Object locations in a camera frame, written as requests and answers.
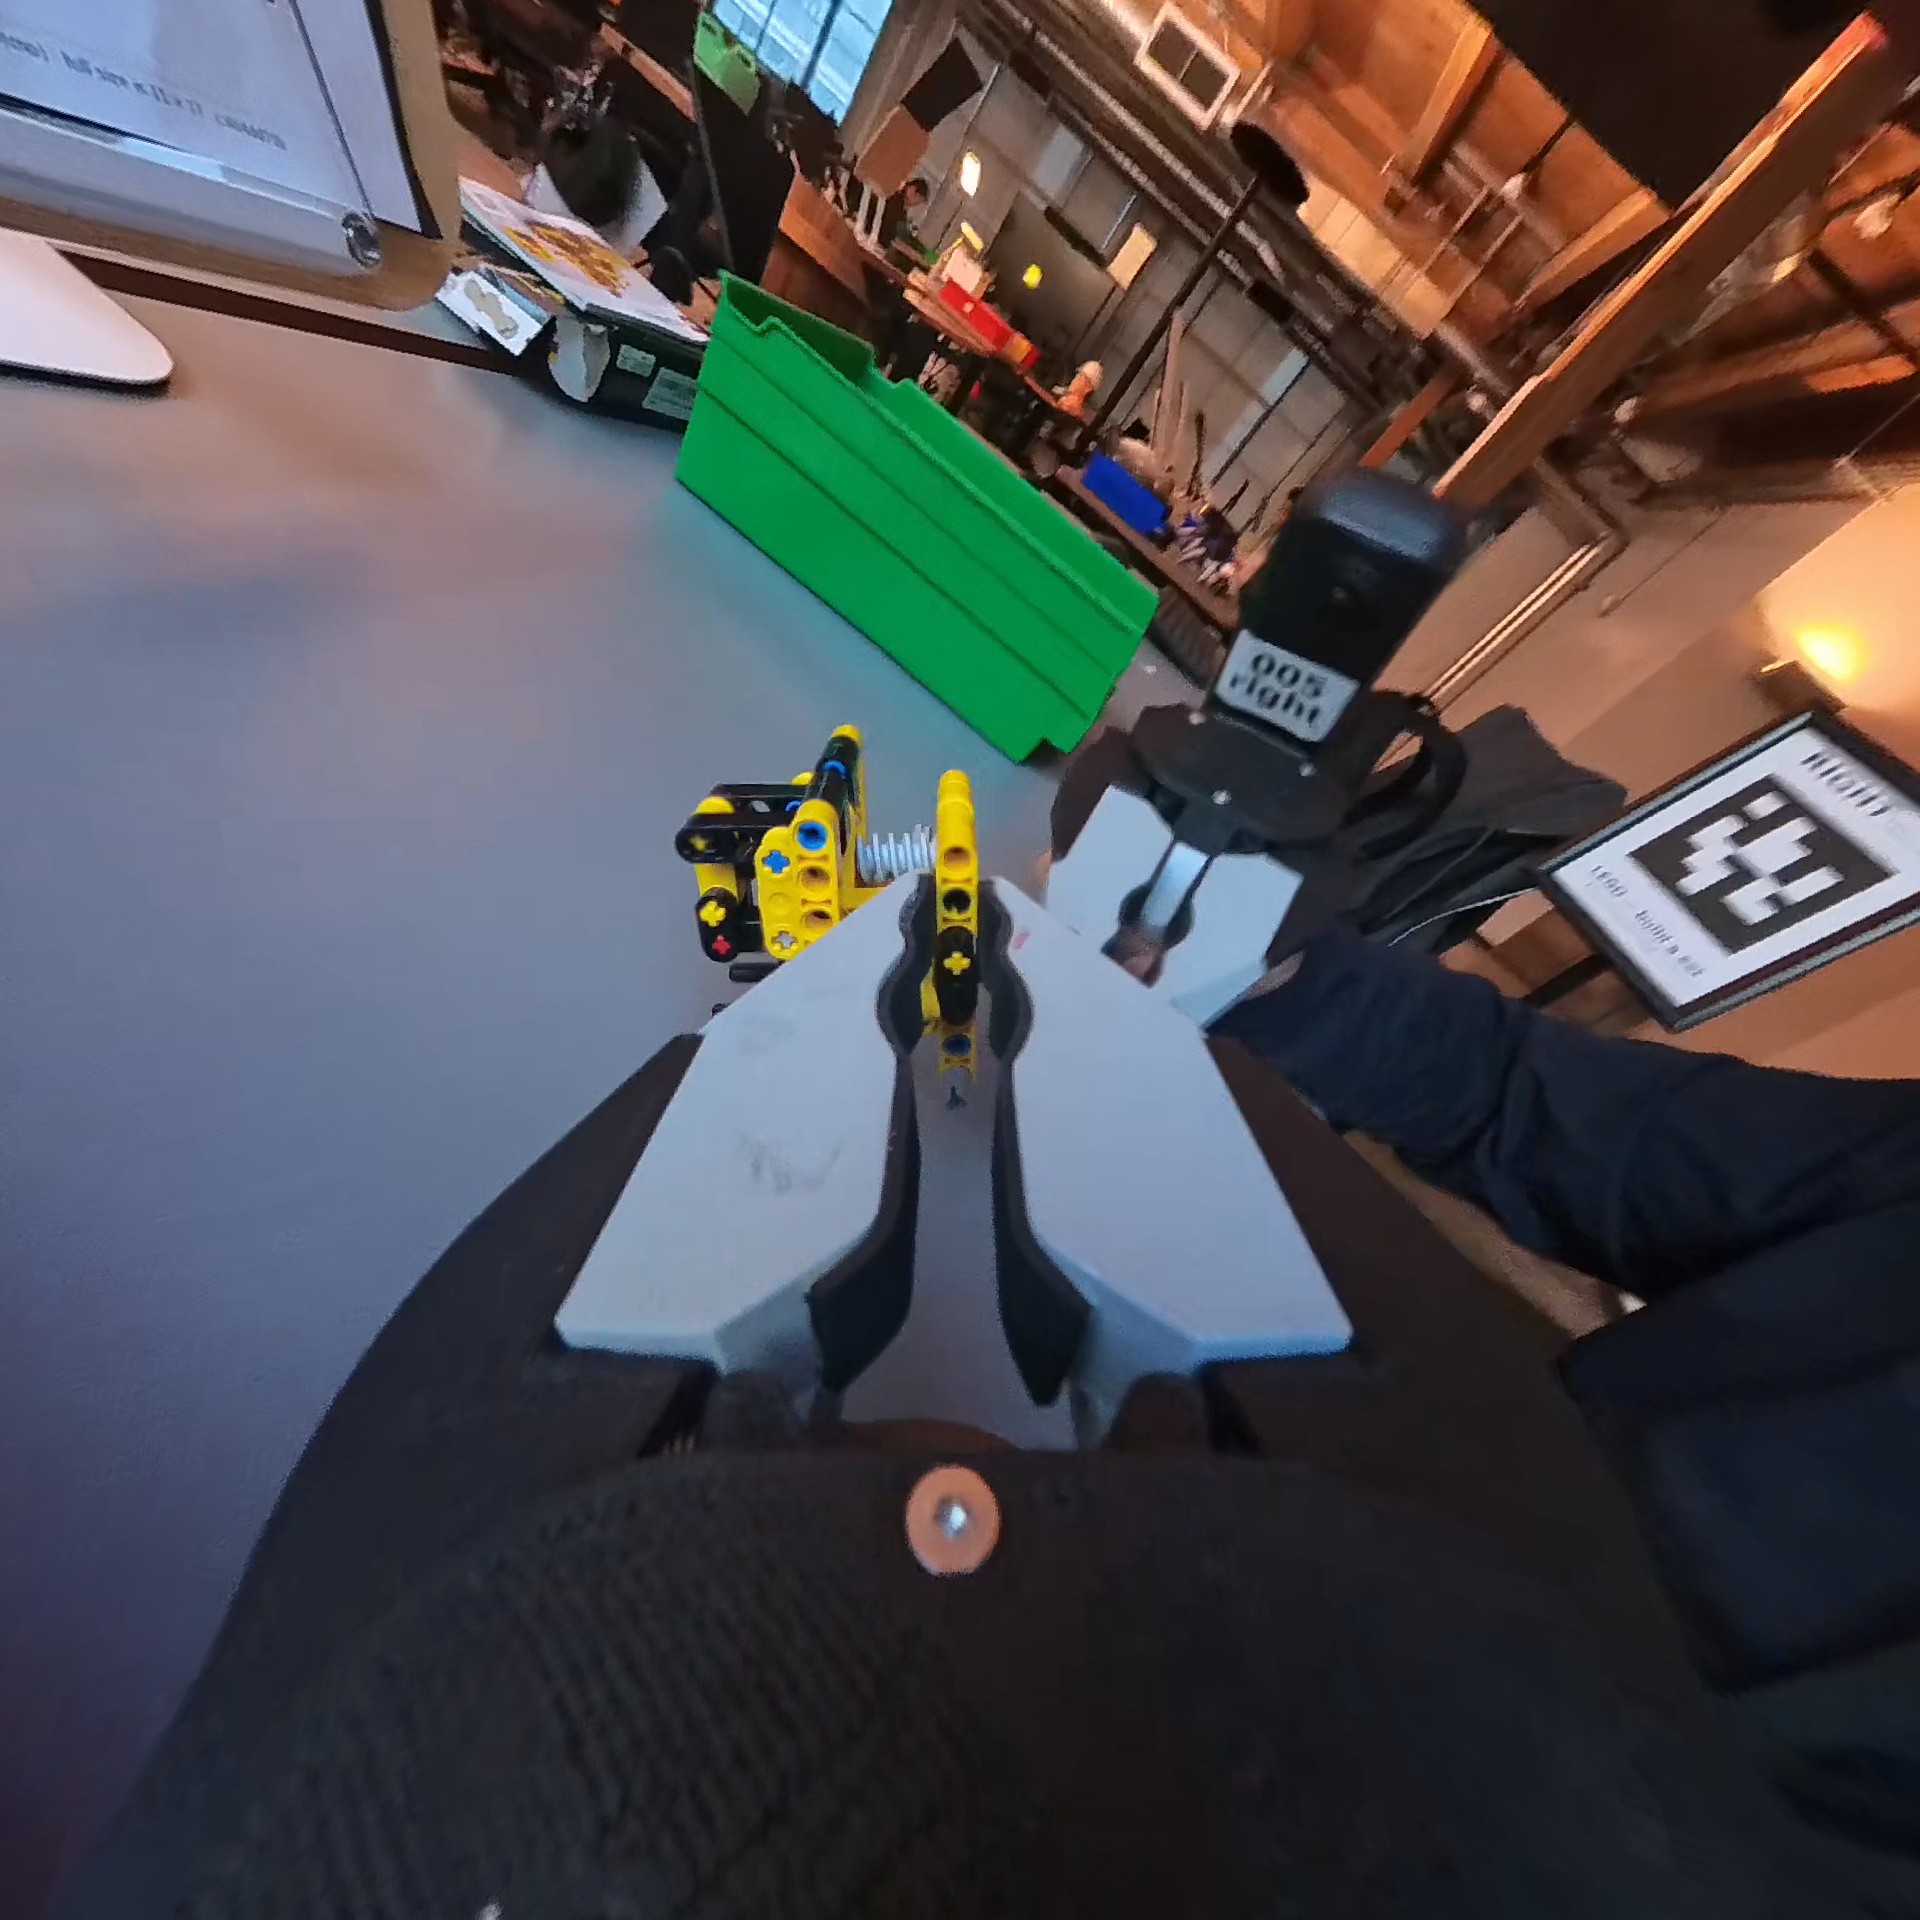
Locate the glowing wall lamp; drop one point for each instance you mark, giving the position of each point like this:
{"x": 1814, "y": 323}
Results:
{"x": 1830, "y": 653}

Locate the large window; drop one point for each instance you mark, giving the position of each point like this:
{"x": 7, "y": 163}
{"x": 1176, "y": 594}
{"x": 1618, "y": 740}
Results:
{"x": 810, "y": 44}

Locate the green plastic bin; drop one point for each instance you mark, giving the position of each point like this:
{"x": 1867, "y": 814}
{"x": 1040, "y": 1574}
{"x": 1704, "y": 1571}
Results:
{"x": 902, "y": 510}

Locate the small blue bin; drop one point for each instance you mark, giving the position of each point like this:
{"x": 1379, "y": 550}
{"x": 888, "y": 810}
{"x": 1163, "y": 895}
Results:
{"x": 1122, "y": 493}

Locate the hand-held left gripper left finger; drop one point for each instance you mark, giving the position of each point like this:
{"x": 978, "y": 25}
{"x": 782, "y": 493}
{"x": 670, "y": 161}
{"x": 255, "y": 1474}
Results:
{"x": 751, "y": 1171}

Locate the instruction sheet stand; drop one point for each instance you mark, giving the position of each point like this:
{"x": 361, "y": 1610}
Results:
{"x": 180, "y": 91}

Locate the small green bin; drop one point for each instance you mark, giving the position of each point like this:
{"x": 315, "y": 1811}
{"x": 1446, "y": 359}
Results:
{"x": 724, "y": 60}

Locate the dark jacket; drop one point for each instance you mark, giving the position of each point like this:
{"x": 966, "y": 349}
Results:
{"x": 1515, "y": 810}

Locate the red bin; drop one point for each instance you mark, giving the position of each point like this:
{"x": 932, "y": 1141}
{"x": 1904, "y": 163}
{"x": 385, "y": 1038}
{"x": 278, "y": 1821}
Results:
{"x": 984, "y": 316}

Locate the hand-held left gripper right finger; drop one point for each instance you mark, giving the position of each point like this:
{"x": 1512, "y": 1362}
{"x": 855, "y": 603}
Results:
{"x": 1154, "y": 1185}

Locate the framed black white marker sign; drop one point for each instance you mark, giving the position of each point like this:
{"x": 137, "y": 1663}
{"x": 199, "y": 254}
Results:
{"x": 1756, "y": 870}

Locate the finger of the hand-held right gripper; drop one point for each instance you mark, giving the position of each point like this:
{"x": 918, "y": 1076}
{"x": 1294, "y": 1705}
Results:
{"x": 1236, "y": 923}
{"x": 1102, "y": 863}

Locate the person's right hand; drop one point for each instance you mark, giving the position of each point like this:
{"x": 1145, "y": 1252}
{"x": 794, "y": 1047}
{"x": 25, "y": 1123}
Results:
{"x": 1136, "y": 955}

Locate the person's right forearm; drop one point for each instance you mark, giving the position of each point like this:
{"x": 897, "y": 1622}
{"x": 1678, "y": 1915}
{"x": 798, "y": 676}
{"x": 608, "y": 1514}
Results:
{"x": 1500, "y": 1081}

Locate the black floor lamp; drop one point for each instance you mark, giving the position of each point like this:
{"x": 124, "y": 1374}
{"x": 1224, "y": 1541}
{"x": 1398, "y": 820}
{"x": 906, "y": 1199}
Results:
{"x": 1272, "y": 159}

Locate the white ceiling vent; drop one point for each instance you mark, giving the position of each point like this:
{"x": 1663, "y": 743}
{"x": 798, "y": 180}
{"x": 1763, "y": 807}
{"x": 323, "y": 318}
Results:
{"x": 1185, "y": 50}

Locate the yellow black lego model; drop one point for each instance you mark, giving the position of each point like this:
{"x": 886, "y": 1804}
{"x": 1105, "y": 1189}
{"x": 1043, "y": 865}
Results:
{"x": 810, "y": 901}

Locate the white flat stand base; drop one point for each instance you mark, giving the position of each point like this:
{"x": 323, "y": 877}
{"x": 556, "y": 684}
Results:
{"x": 75, "y": 323}

